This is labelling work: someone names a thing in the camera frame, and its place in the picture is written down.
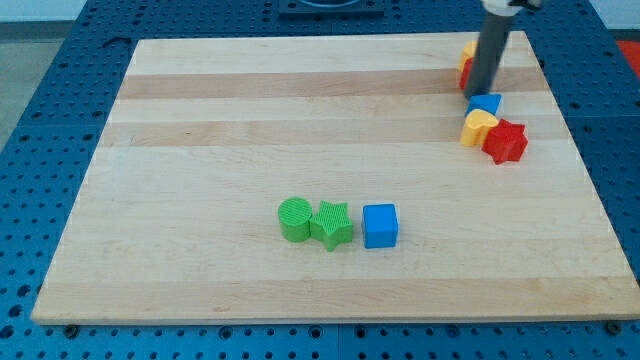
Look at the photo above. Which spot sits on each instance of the yellow heart block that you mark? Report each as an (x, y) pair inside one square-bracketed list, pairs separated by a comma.
[(477, 124)]

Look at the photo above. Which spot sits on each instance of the blue cube block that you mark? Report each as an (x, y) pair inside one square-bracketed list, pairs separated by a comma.
[(379, 226)]

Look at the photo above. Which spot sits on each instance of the green star block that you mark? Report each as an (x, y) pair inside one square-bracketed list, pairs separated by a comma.
[(331, 225)]

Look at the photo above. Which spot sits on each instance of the red block behind rod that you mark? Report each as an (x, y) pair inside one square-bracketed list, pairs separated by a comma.
[(465, 72)]

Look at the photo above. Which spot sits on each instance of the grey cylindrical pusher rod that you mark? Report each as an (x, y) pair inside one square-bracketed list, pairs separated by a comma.
[(491, 43)]

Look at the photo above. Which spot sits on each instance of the white arm end mount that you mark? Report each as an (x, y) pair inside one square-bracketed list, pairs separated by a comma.
[(509, 8)]

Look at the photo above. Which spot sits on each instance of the blue triangle block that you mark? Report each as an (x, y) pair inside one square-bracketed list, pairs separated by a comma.
[(488, 102)]

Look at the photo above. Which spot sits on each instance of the green cylinder block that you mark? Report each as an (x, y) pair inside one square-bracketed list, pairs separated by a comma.
[(294, 214)]

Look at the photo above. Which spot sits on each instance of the yellow block behind rod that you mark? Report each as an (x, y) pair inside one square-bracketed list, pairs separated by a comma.
[(467, 53)]

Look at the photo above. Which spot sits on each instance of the wooden board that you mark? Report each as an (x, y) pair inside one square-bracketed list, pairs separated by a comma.
[(322, 180)]

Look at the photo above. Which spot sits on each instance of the red star block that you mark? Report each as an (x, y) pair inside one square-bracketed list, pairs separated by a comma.
[(506, 142)]

